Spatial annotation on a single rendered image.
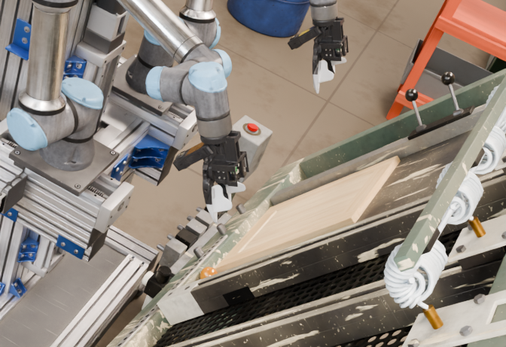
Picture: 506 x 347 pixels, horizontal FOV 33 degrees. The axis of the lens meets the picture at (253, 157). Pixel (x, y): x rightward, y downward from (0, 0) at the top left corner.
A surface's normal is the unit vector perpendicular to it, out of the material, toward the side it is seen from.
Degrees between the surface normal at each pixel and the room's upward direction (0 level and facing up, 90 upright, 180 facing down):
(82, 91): 8
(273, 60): 0
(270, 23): 90
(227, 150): 90
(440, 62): 90
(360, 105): 0
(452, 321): 56
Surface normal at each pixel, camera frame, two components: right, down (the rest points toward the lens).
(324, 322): -0.44, 0.42
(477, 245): -0.51, -0.84
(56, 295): 0.33, -0.75
